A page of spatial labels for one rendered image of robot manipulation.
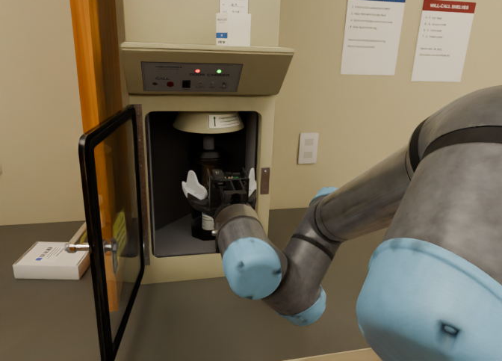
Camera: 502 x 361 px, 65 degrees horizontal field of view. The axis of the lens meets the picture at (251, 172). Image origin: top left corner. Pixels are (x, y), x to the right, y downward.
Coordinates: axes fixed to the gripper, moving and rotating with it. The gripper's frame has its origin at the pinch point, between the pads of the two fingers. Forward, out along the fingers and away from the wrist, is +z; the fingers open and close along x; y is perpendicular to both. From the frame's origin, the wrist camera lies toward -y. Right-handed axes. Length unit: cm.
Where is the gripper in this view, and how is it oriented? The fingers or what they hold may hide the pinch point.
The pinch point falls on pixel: (218, 183)
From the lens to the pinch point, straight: 84.5
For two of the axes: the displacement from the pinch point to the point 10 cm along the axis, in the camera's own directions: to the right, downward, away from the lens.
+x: -9.8, 0.4, -2.2
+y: 0.5, -9.2, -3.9
